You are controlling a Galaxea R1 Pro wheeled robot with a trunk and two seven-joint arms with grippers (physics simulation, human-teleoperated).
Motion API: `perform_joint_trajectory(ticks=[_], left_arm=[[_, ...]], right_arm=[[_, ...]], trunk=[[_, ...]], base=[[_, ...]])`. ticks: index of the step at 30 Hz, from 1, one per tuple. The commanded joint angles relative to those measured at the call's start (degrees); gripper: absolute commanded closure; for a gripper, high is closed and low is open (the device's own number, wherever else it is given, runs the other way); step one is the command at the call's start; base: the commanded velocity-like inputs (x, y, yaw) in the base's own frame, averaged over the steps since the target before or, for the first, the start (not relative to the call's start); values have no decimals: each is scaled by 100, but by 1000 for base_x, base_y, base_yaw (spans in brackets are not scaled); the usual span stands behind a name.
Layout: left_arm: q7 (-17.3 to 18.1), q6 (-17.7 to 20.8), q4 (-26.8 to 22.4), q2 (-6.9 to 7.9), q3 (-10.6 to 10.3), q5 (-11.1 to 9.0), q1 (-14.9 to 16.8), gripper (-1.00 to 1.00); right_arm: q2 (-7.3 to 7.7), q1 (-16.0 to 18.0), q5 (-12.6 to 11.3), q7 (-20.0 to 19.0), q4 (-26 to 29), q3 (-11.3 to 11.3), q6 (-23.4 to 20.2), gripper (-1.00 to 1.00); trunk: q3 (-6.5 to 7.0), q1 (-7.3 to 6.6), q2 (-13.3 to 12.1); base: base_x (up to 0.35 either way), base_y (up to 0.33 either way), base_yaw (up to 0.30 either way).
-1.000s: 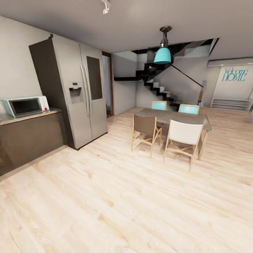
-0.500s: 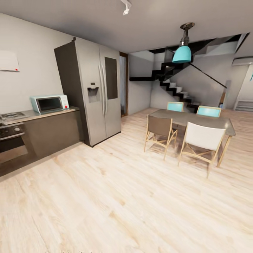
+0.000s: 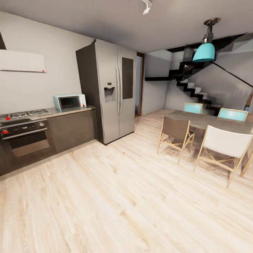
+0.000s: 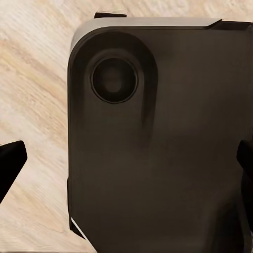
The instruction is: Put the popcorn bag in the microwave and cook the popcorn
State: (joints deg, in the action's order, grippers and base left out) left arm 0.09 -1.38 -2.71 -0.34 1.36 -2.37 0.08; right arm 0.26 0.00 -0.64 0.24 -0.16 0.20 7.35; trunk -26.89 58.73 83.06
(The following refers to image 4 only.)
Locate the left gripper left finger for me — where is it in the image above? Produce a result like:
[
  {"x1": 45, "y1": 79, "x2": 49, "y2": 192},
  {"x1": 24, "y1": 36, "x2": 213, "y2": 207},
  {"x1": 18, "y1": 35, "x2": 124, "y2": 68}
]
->
[{"x1": 0, "y1": 140, "x2": 27, "y2": 204}]

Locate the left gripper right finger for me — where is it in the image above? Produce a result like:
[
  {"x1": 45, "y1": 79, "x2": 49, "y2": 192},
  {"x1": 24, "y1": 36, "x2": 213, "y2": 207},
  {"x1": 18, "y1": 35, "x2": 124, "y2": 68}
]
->
[{"x1": 236, "y1": 140, "x2": 253, "y2": 182}]

